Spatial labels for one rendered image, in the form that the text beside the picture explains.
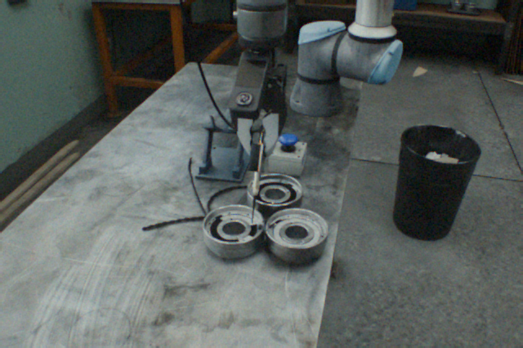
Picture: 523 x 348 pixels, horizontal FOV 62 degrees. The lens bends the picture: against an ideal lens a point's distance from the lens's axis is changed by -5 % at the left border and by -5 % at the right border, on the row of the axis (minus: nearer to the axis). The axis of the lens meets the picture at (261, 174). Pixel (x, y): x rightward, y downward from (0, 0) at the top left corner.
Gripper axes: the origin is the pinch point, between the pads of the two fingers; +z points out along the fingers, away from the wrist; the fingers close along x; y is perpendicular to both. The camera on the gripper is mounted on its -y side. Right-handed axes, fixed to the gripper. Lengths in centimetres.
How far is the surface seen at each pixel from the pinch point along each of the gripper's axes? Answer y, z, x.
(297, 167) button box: 13.8, 11.0, -5.6
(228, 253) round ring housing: -14.1, 11.4, 2.1
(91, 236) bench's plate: -13.0, 13.3, 27.9
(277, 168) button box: 14.0, 11.9, -1.3
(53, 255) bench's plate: -19.1, 13.3, 32.1
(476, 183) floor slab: 149, 93, -90
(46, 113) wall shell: 136, 69, 152
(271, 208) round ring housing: -2.6, 9.9, -3.0
